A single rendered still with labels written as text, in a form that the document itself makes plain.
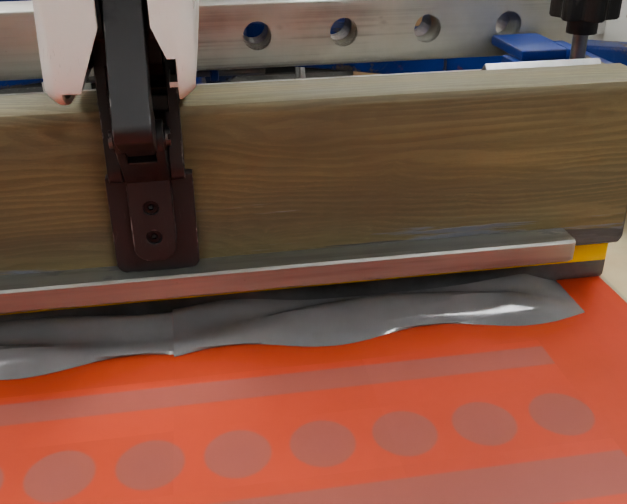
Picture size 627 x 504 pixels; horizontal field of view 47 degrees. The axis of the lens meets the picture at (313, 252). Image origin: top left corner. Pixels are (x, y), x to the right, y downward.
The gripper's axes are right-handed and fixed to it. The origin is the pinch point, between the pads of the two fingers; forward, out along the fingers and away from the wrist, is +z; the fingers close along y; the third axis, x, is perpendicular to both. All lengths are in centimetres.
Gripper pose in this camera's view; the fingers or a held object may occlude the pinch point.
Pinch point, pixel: (155, 201)
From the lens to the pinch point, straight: 30.7
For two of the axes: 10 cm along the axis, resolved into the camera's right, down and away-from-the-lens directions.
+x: 9.9, -0.8, 1.4
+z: 0.1, 8.9, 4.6
